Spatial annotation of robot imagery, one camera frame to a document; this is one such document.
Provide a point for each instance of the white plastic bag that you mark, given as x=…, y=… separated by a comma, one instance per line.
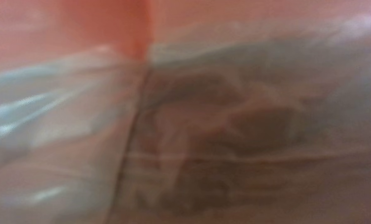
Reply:
x=185, y=124

